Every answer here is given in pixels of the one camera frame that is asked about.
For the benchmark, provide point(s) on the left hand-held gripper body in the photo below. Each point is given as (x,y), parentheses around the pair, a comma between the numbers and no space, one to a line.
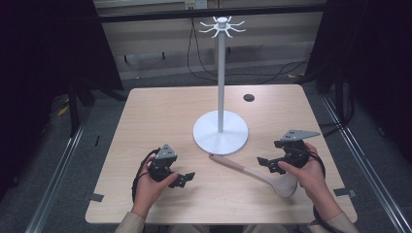
(160,170)

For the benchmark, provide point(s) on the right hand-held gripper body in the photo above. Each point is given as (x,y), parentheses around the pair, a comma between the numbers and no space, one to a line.
(294,155)

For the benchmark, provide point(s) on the wooden ladle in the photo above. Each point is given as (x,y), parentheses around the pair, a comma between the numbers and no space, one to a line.
(281,185)

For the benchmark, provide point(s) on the white hook stand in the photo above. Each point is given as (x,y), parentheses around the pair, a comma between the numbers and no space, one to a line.
(220,129)

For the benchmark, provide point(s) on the person's left hand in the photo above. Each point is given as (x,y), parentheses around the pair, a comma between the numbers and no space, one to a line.
(147,191)

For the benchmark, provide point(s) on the person's right hand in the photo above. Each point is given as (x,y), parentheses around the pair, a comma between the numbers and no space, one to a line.
(311,176)

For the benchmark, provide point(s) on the grey tape piece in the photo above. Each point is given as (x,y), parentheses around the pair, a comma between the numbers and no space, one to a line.
(345,192)
(96,197)

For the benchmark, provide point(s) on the round dark table grommet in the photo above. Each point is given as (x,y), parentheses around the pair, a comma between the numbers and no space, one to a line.
(248,97)

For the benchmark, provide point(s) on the black metal stand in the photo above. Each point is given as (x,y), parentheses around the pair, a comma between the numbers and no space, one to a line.
(74,110)

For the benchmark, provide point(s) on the yellow floor tape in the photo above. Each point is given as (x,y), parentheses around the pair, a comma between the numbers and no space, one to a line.
(63,110)

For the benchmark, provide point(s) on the black curtain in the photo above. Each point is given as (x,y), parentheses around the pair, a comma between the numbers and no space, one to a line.
(372,64)
(39,64)

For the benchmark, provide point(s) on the metal floor rail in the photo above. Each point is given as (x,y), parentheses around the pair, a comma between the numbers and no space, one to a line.
(372,171)
(55,181)

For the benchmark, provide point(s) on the white wall socket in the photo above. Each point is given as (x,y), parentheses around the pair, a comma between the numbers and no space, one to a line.
(196,4)

